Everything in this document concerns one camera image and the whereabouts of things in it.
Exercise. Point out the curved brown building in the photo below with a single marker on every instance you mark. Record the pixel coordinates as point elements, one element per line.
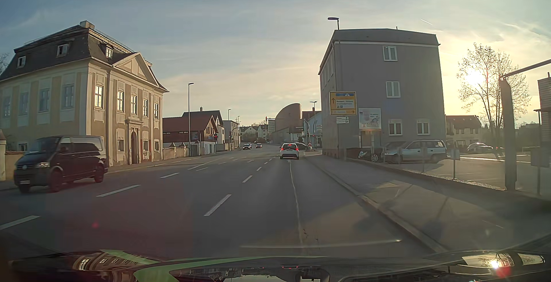
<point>287,120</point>

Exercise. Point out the white house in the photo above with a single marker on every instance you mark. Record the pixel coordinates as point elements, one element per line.
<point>249,132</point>

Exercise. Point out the white car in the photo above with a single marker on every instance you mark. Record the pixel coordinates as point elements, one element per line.
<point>289,150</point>

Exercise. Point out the traffic light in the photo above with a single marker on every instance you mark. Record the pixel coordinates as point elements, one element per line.
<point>216,138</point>

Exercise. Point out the yellow direction road sign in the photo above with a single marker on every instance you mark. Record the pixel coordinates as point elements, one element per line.
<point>342,103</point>

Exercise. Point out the red-roofed house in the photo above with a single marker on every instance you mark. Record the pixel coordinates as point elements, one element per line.
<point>191,133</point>

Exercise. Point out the billboard on posts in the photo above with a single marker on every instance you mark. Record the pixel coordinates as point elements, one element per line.
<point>370,118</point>

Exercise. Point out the grey three-storey building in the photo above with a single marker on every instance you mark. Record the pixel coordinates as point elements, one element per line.
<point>387,75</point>

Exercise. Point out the grey asphalt road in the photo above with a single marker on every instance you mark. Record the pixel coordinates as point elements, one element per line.
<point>180,226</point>

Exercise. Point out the silver estate car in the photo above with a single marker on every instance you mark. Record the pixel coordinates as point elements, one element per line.
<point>415,151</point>

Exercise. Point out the grey paved pavement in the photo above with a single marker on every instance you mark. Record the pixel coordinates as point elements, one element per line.
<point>439,213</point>

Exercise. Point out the house with red roof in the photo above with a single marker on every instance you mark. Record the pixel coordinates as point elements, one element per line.
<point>463,129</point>

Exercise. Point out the beige building with mansard roof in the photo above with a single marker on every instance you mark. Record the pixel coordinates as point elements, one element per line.
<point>81,97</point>

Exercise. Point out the parked car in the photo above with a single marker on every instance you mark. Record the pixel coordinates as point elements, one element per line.
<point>479,147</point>

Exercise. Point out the asphalt parking lot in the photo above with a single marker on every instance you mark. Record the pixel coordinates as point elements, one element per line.
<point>478,172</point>

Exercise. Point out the dark van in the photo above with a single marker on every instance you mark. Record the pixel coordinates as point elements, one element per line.
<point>60,161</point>

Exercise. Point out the bare tree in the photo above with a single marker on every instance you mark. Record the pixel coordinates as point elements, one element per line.
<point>490,84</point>

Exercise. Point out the tall lamp post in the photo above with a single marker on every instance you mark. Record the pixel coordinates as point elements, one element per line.
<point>189,118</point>

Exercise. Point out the low wall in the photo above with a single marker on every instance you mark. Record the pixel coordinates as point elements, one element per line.
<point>174,152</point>

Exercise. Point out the lamp post behind building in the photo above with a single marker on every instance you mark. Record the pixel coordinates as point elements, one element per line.
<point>335,21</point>

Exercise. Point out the small sign post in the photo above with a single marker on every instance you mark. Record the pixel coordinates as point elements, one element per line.
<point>454,157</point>

